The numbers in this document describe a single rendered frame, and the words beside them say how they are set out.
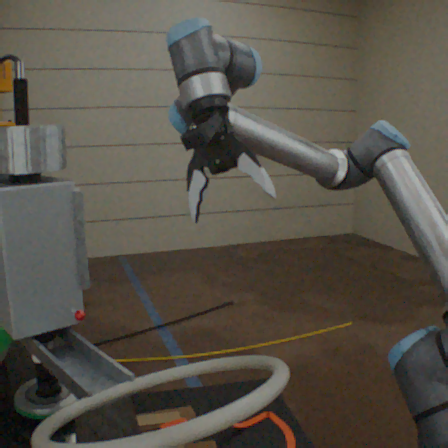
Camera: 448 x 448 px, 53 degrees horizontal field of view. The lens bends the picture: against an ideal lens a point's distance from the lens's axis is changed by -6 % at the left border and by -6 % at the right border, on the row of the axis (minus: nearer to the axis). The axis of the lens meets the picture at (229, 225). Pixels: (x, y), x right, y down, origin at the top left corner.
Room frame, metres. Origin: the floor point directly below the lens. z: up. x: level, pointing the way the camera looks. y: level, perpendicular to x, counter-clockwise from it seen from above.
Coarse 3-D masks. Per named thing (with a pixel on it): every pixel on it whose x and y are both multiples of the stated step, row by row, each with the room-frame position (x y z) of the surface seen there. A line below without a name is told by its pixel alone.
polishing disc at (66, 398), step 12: (24, 384) 1.28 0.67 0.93; (36, 384) 1.29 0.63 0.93; (60, 384) 1.29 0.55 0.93; (24, 396) 1.21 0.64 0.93; (36, 396) 1.22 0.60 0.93; (60, 396) 1.22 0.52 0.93; (72, 396) 1.23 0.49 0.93; (24, 408) 1.15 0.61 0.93; (36, 408) 1.15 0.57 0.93; (48, 408) 1.16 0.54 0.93; (60, 408) 1.16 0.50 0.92
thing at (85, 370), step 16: (64, 336) 1.23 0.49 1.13; (80, 336) 1.16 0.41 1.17; (32, 352) 1.14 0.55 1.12; (48, 352) 1.06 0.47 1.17; (64, 352) 1.15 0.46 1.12; (80, 352) 1.15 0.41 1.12; (96, 352) 1.07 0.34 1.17; (48, 368) 1.05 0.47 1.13; (64, 368) 0.98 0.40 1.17; (80, 368) 1.06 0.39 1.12; (96, 368) 1.06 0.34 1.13; (112, 368) 1.01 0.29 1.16; (64, 384) 0.97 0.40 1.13; (80, 384) 0.90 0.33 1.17; (96, 384) 0.98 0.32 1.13; (112, 384) 0.98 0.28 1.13; (112, 400) 0.91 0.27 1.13
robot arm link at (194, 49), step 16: (176, 32) 0.87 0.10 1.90; (192, 32) 0.86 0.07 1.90; (208, 32) 0.88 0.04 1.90; (176, 48) 0.86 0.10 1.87; (192, 48) 0.85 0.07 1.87; (208, 48) 0.86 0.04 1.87; (224, 48) 0.90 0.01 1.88; (176, 64) 0.86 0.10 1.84; (192, 64) 0.84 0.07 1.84; (208, 64) 0.84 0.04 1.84; (224, 64) 0.91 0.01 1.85; (176, 80) 0.87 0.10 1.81
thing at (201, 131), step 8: (216, 112) 0.81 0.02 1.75; (200, 120) 0.80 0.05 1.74; (208, 120) 0.77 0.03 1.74; (216, 120) 0.80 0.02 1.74; (192, 128) 0.74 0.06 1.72; (200, 128) 0.73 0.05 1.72; (208, 128) 0.75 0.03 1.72; (216, 128) 0.78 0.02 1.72; (184, 136) 0.74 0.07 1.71; (192, 136) 0.73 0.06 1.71; (200, 136) 0.73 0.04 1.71; (208, 136) 0.74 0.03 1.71; (184, 144) 0.74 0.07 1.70; (192, 144) 0.74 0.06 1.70; (200, 144) 0.74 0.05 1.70
